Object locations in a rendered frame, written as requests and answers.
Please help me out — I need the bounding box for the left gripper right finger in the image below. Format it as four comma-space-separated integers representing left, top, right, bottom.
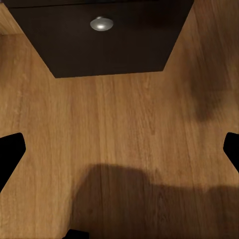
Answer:
223, 132, 239, 173

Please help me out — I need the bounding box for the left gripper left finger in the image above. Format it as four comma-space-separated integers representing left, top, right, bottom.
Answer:
0, 132, 26, 192

